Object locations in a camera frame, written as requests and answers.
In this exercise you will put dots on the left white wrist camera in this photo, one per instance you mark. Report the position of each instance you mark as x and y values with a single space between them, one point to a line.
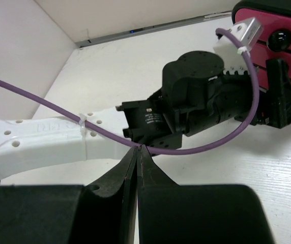
236 40

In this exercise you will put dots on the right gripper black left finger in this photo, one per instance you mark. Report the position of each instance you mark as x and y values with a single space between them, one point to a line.
111 203

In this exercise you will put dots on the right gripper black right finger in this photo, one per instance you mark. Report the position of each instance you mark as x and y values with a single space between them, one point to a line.
158 202

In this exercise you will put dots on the black drawer cabinet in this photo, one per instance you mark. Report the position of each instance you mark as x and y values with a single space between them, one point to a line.
281 7

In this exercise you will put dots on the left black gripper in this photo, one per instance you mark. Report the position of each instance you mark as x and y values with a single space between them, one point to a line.
233 98

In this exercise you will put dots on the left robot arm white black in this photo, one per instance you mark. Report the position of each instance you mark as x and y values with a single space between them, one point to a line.
195 95

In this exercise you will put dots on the pink bottom drawer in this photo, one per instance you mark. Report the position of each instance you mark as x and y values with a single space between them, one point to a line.
276 94

